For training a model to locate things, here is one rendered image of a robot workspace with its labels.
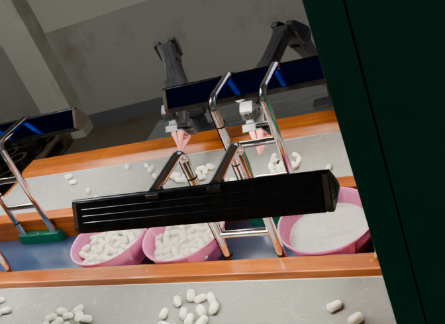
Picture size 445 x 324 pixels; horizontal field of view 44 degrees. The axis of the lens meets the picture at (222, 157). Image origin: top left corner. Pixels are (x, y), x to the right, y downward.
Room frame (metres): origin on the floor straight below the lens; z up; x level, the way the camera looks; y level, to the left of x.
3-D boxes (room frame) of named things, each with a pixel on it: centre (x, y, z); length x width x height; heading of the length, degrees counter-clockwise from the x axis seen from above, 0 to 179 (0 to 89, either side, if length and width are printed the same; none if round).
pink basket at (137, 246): (1.53, 0.44, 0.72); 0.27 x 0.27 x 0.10
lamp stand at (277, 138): (1.44, -0.13, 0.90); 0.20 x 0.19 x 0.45; 61
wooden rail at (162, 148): (1.95, 0.07, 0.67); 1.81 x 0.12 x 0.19; 61
